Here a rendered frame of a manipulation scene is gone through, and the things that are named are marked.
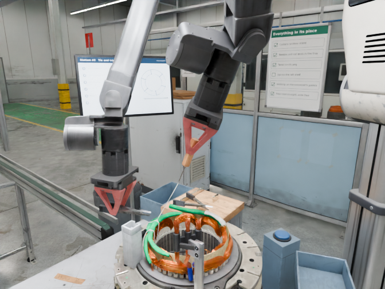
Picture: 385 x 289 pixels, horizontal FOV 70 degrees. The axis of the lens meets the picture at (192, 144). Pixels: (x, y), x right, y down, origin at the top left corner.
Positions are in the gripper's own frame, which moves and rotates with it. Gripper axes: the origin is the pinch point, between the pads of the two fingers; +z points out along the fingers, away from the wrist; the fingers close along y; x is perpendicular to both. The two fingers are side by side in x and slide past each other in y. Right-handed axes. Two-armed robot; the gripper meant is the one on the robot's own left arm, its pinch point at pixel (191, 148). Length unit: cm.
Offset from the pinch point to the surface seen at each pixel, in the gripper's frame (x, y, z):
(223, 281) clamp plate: 14.3, 10.9, 18.5
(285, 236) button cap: 32.8, -14.0, 20.1
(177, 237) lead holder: 2.8, 14.4, 9.7
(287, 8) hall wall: 195, -1283, -244
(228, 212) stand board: 17.8, -22.0, 24.0
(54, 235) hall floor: -88, -148, 187
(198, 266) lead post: 7.8, 14.8, 13.4
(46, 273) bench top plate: -33, -21, 72
